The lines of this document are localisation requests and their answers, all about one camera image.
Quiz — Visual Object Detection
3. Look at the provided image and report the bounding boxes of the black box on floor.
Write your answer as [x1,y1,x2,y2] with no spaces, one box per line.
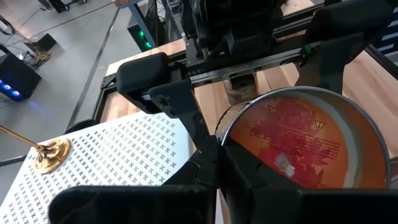
[24,33,57,52]

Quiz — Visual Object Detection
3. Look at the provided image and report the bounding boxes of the black computer tower blue lights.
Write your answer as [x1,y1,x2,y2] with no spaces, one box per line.
[0,52,43,102]

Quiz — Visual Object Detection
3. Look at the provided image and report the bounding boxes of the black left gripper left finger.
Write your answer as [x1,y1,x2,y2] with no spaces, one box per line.
[49,136,220,224]

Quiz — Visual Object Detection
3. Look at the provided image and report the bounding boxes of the white perforated metal shelf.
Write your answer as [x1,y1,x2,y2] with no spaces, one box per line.
[0,110,200,224]

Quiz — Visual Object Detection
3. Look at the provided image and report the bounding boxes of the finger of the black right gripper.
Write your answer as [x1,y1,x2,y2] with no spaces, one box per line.
[116,52,219,151]
[294,0,398,95]

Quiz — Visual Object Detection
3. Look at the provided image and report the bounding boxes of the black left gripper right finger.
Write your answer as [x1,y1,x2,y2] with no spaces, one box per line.
[218,139,398,224]

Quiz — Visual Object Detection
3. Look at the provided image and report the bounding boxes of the brass candlestick holder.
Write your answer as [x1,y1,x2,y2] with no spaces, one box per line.
[0,124,72,175]

